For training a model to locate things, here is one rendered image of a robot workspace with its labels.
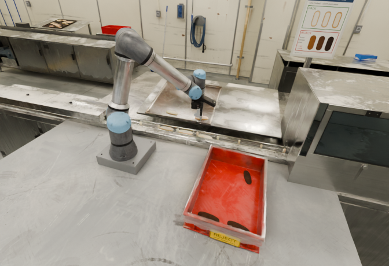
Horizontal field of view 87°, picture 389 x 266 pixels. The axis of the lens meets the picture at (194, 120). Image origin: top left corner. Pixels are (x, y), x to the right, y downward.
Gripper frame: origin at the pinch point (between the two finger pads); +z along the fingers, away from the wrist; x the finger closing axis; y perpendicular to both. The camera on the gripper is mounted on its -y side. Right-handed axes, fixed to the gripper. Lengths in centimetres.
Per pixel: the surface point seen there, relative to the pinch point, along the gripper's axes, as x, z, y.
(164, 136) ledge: 21.0, 2.6, 23.3
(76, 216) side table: 79, -5, 49
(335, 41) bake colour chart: -54, -38, -97
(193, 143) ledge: 24.2, 3.1, 3.7
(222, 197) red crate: 61, -1, -15
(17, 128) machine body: 4, 24, 156
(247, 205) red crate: 64, -1, -27
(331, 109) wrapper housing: 39, -42, -57
